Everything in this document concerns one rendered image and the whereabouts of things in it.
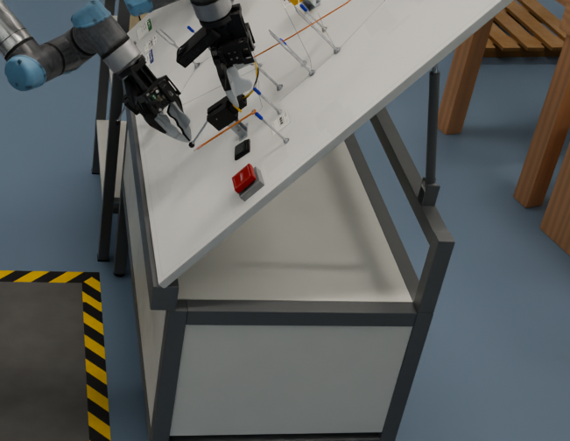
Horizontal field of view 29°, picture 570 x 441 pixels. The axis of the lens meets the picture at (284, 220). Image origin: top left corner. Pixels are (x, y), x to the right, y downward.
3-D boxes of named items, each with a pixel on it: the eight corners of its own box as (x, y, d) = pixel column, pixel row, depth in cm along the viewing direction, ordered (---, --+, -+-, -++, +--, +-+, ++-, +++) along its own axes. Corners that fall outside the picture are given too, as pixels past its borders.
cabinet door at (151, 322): (147, 429, 258) (164, 299, 237) (131, 284, 302) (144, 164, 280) (158, 429, 259) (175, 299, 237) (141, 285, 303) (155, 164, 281)
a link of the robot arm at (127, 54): (99, 61, 237) (126, 38, 239) (112, 78, 238) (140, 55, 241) (107, 57, 230) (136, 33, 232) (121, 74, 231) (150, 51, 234)
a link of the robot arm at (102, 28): (79, 9, 238) (102, -10, 232) (112, 49, 240) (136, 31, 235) (59, 24, 232) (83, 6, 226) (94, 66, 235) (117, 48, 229)
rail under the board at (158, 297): (150, 311, 232) (152, 286, 229) (118, 56, 327) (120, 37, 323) (176, 311, 234) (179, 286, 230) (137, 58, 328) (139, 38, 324)
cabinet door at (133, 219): (134, 284, 303) (147, 163, 281) (123, 176, 346) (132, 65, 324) (141, 284, 303) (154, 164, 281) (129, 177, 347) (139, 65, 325)
